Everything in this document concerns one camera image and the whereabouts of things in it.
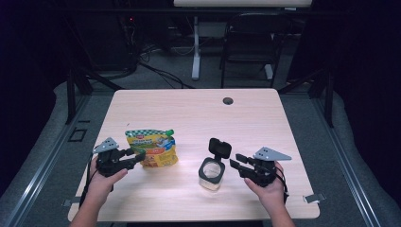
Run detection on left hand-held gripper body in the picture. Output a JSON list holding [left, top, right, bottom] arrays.
[[93, 136, 128, 178]]

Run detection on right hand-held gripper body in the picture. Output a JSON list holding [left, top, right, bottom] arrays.
[[247, 146, 292, 187]]

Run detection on yellow spouted pouch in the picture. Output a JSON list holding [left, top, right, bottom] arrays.
[[124, 129, 179, 168]]

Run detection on person's left hand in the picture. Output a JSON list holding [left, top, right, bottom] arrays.
[[88, 156, 129, 198]]

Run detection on person's right hand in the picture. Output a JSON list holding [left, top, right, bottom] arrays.
[[244, 160, 287, 209]]

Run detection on black metal stand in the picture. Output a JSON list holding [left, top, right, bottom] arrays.
[[277, 67, 335, 129], [64, 67, 124, 126]]

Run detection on white desk leg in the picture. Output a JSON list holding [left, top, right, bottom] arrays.
[[191, 15, 201, 81]]

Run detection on black folding chair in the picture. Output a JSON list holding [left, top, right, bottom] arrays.
[[219, 12, 292, 89]]

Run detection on black crossbar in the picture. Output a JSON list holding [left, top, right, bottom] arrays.
[[60, 8, 401, 15]]

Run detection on white desk top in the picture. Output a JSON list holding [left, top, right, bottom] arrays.
[[173, 0, 313, 8]]

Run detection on right hand-held gripper cable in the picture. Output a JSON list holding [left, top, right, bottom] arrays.
[[275, 166, 289, 204]]

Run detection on hand-held gripper cable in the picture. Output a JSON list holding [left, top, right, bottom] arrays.
[[275, 166, 289, 204], [79, 154, 96, 209]]

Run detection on left hand-held gripper cable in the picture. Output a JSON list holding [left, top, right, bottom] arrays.
[[79, 154, 96, 209]]

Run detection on aluminium floor rail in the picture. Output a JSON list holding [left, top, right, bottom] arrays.
[[0, 94, 93, 227], [310, 94, 382, 227]]

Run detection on black floor cables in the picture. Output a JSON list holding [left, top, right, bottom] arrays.
[[138, 44, 195, 90]]

